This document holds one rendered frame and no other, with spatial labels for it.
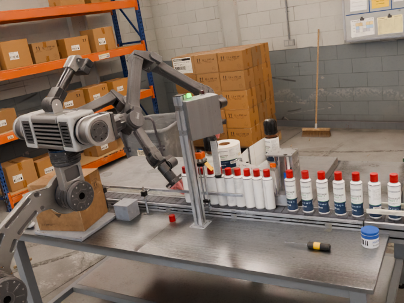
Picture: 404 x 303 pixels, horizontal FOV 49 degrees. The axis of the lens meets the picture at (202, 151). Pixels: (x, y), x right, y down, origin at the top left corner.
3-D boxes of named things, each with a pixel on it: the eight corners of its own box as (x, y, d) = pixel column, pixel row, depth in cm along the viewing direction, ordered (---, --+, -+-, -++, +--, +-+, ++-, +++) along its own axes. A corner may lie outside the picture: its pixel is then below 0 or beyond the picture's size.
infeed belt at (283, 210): (368, 220, 199) (367, 211, 198) (364, 228, 193) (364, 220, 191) (98, 196, 283) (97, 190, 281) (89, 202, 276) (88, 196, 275)
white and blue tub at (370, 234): (361, 240, 186) (359, 225, 184) (378, 240, 184) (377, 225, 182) (362, 249, 179) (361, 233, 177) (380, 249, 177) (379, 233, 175)
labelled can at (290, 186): (300, 208, 212) (296, 168, 207) (296, 213, 208) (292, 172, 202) (289, 207, 215) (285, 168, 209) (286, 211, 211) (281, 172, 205)
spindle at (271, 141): (283, 160, 278) (278, 116, 269) (278, 166, 270) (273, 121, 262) (270, 160, 282) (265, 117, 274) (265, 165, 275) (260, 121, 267)
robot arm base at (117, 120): (103, 139, 190) (97, 112, 187) (116, 134, 196) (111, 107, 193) (116, 140, 185) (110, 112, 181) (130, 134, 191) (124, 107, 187)
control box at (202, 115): (223, 132, 211) (218, 94, 206) (192, 141, 205) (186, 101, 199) (214, 129, 220) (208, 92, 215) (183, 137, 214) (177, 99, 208)
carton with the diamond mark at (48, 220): (108, 211, 253) (98, 168, 246) (85, 231, 232) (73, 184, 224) (65, 211, 264) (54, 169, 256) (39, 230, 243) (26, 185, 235)
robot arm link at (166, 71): (137, 68, 217) (149, 57, 210) (139, 59, 220) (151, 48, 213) (204, 105, 240) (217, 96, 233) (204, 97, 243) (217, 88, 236)
